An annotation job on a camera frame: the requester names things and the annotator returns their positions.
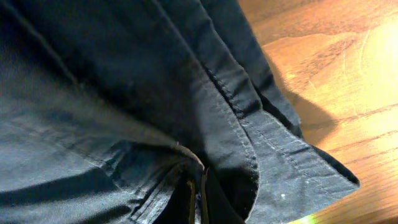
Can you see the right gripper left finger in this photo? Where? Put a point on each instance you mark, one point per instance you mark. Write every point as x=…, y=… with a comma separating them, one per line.
x=181, y=206

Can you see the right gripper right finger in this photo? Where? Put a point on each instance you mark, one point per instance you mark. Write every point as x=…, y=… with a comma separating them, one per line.
x=215, y=207

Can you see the navy blue shorts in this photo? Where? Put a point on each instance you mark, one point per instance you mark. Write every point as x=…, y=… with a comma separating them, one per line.
x=107, y=104

